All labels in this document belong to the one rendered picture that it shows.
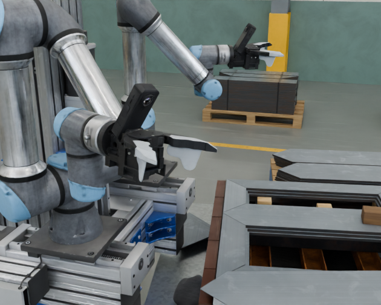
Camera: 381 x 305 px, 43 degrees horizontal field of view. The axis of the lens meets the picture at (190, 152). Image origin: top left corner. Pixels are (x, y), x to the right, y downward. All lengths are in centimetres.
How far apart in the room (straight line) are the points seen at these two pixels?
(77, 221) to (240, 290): 52
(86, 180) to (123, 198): 81
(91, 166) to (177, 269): 95
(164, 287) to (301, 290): 52
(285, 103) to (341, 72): 280
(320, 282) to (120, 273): 61
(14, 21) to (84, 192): 40
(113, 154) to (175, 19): 798
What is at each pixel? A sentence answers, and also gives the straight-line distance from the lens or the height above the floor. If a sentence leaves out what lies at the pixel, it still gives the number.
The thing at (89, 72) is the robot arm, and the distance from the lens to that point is 115.
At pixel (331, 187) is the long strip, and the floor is 85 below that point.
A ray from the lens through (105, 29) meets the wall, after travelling 939.
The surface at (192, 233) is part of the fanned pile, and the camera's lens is 203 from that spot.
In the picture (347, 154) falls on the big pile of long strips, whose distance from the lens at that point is 264.
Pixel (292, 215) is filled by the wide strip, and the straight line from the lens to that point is 194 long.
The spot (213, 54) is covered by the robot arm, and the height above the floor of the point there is 145.
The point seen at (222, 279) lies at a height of 85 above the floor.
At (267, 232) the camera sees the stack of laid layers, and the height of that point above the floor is 83.
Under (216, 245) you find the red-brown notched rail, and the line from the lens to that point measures 175.
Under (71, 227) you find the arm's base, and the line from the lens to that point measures 136.
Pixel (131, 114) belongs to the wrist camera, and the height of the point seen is 150.
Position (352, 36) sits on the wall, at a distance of 844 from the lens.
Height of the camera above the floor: 174
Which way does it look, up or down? 20 degrees down
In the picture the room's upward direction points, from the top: straight up
